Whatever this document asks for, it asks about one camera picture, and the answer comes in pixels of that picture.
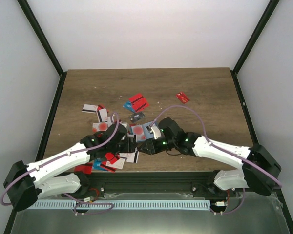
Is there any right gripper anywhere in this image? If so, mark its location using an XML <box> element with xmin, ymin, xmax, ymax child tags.
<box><xmin>138</xmin><ymin>136</ymin><xmax>177</xmax><ymax>155</ymax></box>

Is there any white magnetic stripe card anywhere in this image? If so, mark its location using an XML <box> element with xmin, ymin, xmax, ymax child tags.
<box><xmin>126</xmin><ymin>150</ymin><xmax>139</xmax><ymax>163</ymax></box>

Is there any teal card holder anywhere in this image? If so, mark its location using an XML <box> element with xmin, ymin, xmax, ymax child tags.
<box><xmin>129</xmin><ymin>121</ymin><xmax>154</xmax><ymax>143</ymax></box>

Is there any white card red circle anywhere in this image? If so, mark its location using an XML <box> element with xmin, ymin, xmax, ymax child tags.
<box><xmin>131</xmin><ymin>125</ymin><xmax>146</xmax><ymax>142</ymax></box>

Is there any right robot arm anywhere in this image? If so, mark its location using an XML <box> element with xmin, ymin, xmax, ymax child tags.
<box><xmin>138</xmin><ymin>117</ymin><xmax>281</xmax><ymax>196</ymax></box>

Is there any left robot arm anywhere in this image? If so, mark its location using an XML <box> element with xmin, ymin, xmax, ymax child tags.
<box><xmin>3</xmin><ymin>124</ymin><xmax>137</xmax><ymax>212</ymax></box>

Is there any red card in pile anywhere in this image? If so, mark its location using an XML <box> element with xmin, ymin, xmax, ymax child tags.
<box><xmin>105</xmin><ymin>153</ymin><xmax>120</xmax><ymax>164</ymax></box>

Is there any white card bottom centre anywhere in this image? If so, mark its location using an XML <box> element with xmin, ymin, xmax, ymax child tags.
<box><xmin>106</xmin><ymin>158</ymin><xmax>126</xmax><ymax>170</ymax></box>

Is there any blue card bottom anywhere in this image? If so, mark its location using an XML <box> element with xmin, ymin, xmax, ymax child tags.
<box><xmin>92</xmin><ymin>160</ymin><xmax>105</xmax><ymax>171</ymax></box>

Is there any blue card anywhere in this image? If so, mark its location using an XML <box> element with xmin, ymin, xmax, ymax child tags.
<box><xmin>92</xmin><ymin>160</ymin><xmax>105</xmax><ymax>171</ymax></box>
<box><xmin>123</xmin><ymin>101</ymin><xmax>135</xmax><ymax>113</ymax></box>

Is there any blue card top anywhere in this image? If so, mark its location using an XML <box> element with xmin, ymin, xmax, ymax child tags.
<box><xmin>123</xmin><ymin>101</ymin><xmax>135</xmax><ymax>113</ymax></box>

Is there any red magnetic stripe card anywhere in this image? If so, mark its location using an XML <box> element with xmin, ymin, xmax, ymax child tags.
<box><xmin>128</xmin><ymin>93</ymin><xmax>149</xmax><ymax>112</ymax></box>

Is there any dark red striped card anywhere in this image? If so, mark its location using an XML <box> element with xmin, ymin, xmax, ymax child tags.
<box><xmin>74</xmin><ymin>163</ymin><xmax>92</xmax><ymax>175</ymax></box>

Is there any white striped card left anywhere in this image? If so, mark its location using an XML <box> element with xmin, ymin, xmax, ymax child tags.
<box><xmin>82</xmin><ymin>104</ymin><xmax>98</xmax><ymax>113</ymax></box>

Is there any red card far right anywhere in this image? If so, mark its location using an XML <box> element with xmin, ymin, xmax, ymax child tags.
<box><xmin>176</xmin><ymin>92</ymin><xmax>190</xmax><ymax>104</ymax></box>

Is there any light blue slotted rail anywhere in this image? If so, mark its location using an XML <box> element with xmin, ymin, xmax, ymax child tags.
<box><xmin>29</xmin><ymin>199</ymin><xmax>210</xmax><ymax>211</ymax></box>

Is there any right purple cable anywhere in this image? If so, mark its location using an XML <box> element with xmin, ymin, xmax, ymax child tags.
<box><xmin>150</xmin><ymin>105</ymin><xmax>283</xmax><ymax>216</ymax></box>

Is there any purple cable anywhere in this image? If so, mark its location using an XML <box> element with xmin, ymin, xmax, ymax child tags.
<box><xmin>150</xmin><ymin>105</ymin><xmax>283</xmax><ymax>216</ymax></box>
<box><xmin>0</xmin><ymin>112</ymin><xmax>120</xmax><ymax>216</ymax></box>

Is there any black aluminium frame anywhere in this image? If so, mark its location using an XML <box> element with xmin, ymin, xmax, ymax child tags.
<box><xmin>3</xmin><ymin>0</ymin><xmax>293</xmax><ymax>234</ymax></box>

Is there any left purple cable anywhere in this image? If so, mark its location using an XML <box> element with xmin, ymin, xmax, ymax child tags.
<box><xmin>0</xmin><ymin>112</ymin><xmax>120</xmax><ymax>216</ymax></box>

